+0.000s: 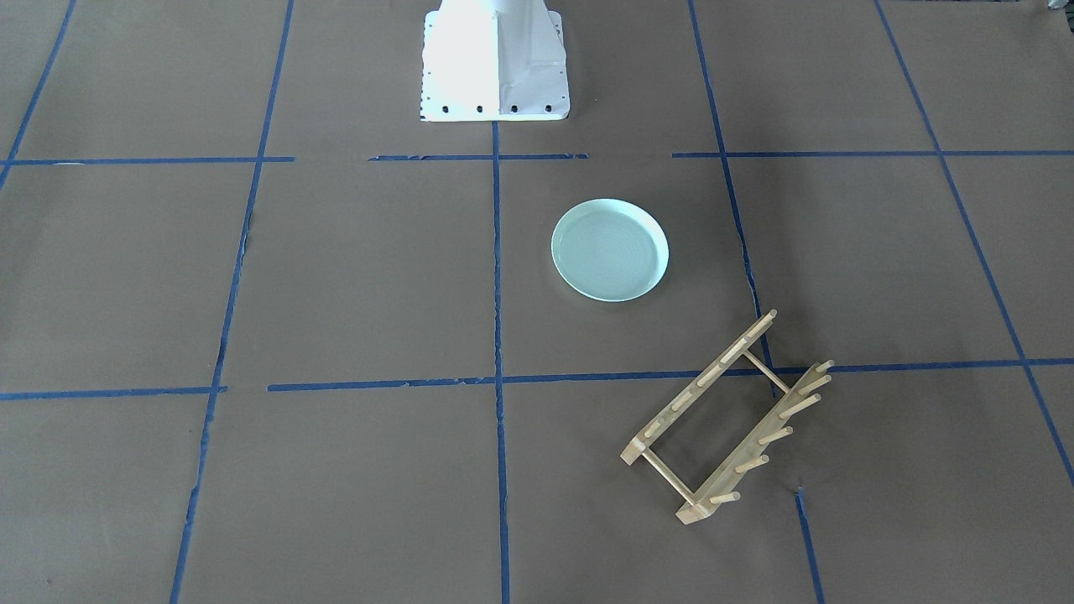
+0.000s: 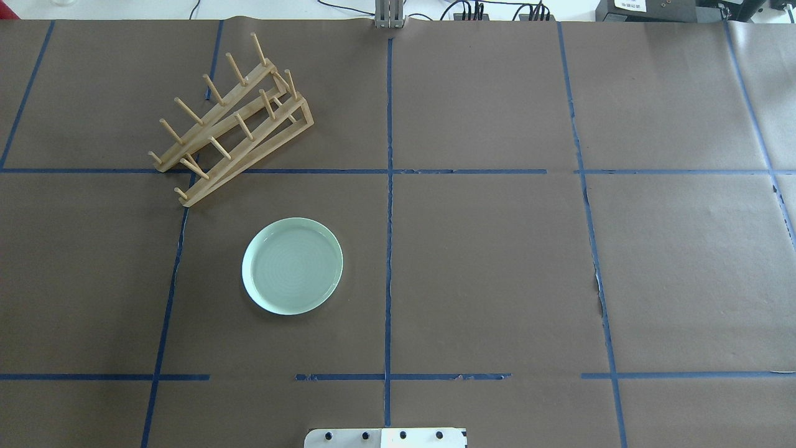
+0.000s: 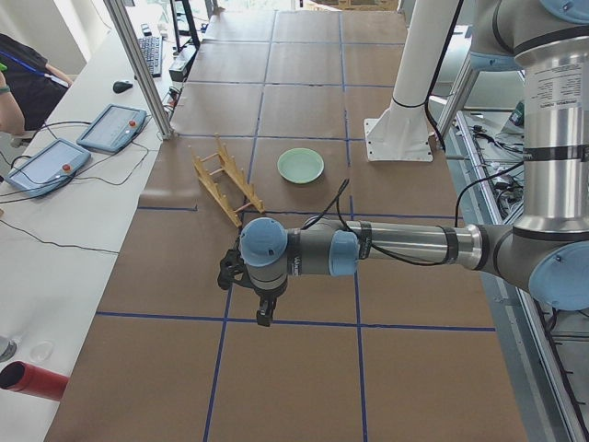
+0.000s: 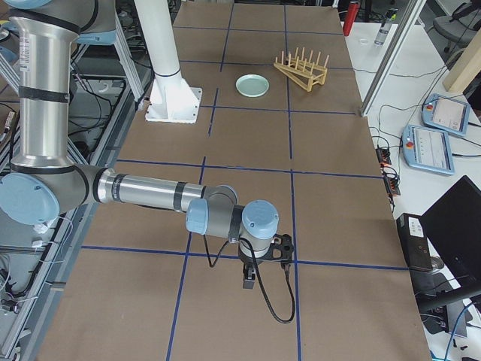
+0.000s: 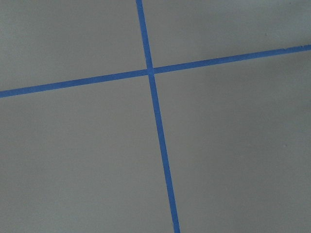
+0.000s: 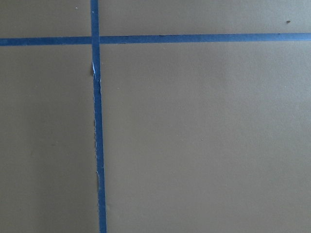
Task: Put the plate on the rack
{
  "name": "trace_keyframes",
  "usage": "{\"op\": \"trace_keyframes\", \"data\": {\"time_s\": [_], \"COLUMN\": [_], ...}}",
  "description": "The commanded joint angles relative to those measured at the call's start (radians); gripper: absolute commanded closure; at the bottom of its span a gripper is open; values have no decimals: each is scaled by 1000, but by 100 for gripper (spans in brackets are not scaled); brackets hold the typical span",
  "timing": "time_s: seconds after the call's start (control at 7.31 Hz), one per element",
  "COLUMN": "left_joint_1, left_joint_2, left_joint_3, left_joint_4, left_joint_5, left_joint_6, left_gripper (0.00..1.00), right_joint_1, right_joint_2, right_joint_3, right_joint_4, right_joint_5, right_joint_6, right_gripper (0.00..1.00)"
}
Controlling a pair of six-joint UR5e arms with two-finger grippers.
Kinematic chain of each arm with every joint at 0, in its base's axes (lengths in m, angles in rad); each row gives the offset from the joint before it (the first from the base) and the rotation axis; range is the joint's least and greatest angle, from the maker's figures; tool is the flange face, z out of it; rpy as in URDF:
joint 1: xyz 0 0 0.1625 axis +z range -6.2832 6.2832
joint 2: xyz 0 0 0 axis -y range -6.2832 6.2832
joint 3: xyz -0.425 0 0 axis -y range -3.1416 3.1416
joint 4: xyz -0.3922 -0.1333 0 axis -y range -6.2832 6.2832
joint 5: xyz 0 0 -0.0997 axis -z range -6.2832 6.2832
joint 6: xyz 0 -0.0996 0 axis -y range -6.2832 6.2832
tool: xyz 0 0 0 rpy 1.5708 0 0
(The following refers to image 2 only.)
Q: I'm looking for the light green round plate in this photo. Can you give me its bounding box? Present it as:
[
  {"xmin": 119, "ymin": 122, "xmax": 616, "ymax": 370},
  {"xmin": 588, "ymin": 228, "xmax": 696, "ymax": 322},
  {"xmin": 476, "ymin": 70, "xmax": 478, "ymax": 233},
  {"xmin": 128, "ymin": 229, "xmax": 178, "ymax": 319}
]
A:
[{"xmin": 241, "ymin": 217, "xmax": 344, "ymax": 315}]

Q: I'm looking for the wooden plate rack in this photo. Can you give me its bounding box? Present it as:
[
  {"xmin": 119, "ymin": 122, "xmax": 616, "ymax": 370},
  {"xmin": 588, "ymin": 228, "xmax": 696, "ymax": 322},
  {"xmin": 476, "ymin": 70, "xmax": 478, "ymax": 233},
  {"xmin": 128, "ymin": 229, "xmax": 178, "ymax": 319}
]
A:
[{"xmin": 147, "ymin": 32, "xmax": 315, "ymax": 208}]

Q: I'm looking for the white mounting plate with bolts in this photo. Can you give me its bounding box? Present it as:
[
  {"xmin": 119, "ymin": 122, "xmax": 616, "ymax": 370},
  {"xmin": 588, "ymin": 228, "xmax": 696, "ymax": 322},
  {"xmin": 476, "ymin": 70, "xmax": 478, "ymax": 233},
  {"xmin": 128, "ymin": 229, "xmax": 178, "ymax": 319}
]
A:
[{"xmin": 303, "ymin": 427, "xmax": 468, "ymax": 447}]

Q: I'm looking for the brown paper table cover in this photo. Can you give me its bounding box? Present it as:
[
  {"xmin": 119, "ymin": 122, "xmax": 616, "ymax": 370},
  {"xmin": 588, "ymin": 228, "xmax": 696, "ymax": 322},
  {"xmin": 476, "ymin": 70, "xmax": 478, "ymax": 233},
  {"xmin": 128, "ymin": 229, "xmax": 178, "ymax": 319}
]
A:
[{"xmin": 2, "ymin": 17, "xmax": 794, "ymax": 447}]

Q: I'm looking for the black power strip left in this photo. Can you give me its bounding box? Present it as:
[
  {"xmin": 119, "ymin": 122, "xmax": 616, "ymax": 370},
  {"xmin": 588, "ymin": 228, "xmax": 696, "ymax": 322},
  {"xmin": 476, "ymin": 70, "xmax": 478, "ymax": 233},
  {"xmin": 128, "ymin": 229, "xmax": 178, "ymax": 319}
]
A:
[{"xmin": 447, "ymin": 1, "xmax": 489, "ymax": 22}]

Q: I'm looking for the black power strip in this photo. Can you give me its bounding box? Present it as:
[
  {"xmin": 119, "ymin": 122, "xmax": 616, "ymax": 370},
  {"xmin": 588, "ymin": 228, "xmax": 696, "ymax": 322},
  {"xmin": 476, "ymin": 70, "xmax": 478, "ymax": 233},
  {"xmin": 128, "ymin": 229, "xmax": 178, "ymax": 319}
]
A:
[
  {"xmin": 514, "ymin": 2, "xmax": 555, "ymax": 22},
  {"xmin": 447, "ymin": 1, "xmax": 489, "ymax": 22}
]

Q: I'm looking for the black power strip right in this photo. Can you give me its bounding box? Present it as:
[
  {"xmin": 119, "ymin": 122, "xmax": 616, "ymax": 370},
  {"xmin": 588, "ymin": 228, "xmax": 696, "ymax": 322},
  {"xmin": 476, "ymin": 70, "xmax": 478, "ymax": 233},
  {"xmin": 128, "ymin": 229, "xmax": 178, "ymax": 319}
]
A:
[{"xmin": 514, "ymin": 2, "xmax": 555, "ymax": 22}]

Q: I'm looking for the black device box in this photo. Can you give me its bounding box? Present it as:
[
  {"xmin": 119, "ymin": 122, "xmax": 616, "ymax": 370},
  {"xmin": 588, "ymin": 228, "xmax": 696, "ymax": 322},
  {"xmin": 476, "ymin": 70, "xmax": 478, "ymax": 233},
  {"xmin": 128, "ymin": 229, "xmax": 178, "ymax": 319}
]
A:
[{"xmin": 594, "ymin": 1, "xmax": 729, "ymax": 24}]

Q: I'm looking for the vertical blue tape strip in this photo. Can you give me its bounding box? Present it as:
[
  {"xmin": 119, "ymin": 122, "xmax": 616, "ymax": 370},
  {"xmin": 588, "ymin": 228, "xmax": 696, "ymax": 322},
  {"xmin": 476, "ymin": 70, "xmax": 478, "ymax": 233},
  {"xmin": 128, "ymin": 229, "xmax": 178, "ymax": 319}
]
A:
[{"xmin": 555, "ymin": 22, "xmax": 628, "ymax": 447}]

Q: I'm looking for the horizontal blue tape strip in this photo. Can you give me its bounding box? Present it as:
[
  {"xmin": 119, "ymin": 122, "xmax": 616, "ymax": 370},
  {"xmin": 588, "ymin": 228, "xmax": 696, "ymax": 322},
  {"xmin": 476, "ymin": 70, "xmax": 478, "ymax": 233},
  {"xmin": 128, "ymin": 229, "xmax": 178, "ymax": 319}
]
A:
[{"xmin": 573, "ymin": 169, "xmax": 795, "ymax": 176}]

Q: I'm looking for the grey metal camera post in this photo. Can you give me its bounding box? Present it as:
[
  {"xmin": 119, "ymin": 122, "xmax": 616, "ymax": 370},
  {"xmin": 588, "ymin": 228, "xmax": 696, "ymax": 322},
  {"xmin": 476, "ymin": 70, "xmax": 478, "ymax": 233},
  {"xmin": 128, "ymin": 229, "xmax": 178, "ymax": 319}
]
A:
[{"xmin": 374, "ymin": 0, "xmax": 406, "ymax": 29}]

